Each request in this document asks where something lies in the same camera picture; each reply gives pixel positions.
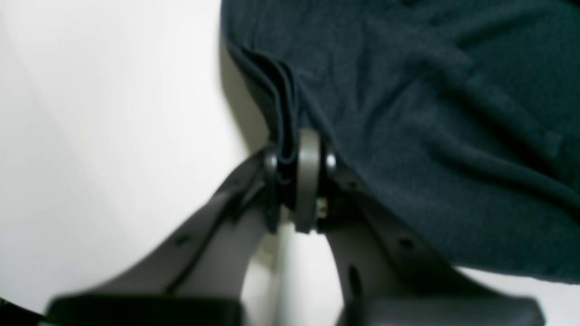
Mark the black long-sleeve T-shirt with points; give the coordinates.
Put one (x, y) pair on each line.
(460, 116)

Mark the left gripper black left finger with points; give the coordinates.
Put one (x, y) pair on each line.
(195, 277)

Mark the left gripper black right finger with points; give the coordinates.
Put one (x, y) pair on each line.
(388, 275)

